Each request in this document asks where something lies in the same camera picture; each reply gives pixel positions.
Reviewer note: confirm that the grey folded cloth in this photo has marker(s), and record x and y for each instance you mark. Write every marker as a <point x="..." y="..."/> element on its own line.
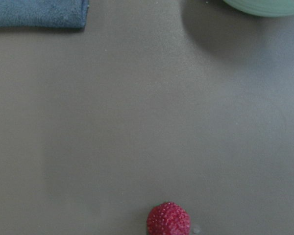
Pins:
<point x="44" y="13"/>

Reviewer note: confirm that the mint green bowl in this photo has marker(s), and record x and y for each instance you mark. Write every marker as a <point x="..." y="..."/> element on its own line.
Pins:
<point x="264" y="8"/>

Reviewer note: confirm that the red strawberry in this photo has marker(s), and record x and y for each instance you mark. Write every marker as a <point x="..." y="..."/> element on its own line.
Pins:
<point x="168" y="219"/>

